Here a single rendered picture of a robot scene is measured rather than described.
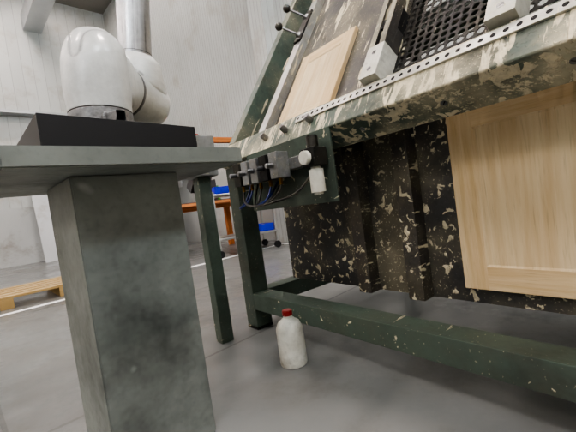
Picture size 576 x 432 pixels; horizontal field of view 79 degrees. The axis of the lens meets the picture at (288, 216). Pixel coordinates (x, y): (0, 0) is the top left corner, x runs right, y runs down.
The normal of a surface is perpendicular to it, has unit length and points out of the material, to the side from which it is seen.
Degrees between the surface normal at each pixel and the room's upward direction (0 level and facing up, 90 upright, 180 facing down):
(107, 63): 86
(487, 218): 90
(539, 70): 146
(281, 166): 90
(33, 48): 90
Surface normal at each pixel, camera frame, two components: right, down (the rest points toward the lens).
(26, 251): 0.69, -0.07
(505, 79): -0.32, 0.90
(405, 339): -0.77, 0.14
